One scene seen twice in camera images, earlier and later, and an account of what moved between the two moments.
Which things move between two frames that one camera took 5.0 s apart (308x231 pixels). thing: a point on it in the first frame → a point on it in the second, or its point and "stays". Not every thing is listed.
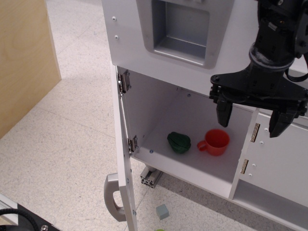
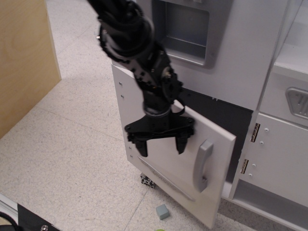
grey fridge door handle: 111,185 → 205,152
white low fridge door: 123,161 → 180,181
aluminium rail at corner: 6,203 stays
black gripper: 260,87 → 160,122
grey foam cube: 162,211 stays
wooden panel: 29,68 stays
